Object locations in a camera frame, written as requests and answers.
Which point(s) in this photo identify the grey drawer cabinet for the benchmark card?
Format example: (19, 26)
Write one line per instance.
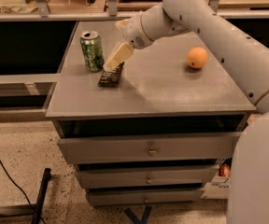
(158, 94)

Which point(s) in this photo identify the red snack packet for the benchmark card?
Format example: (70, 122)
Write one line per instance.
(225, 170)

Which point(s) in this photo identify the middle grey drawer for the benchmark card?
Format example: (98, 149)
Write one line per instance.
(146, 176)

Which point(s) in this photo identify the grey drawer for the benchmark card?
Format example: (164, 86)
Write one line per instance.
(123, 197)
(146, 176)
(164, 147)

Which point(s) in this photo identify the metal shelf rail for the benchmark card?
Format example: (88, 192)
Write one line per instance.
(78, 14)

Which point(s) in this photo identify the bottom grey drawer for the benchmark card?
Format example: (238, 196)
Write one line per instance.
(123, 197)

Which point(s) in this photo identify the green soda can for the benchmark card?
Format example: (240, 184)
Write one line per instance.
(91, 46)

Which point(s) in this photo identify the top grey drawer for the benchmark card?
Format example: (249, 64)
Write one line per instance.
(164, 147)

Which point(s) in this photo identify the black snack bar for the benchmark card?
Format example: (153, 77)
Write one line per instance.
(111, 79)

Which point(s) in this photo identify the black metal stand leg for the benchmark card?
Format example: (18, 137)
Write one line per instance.
(41, 196)

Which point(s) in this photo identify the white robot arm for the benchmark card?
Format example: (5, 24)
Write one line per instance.
(247, 62)

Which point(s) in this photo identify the cardboard box with snacks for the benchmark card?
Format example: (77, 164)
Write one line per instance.
(218, 187)

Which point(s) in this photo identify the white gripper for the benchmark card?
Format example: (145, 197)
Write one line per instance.
(134, 32)

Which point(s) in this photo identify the orange fruit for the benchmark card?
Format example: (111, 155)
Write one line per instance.
(197, 58)

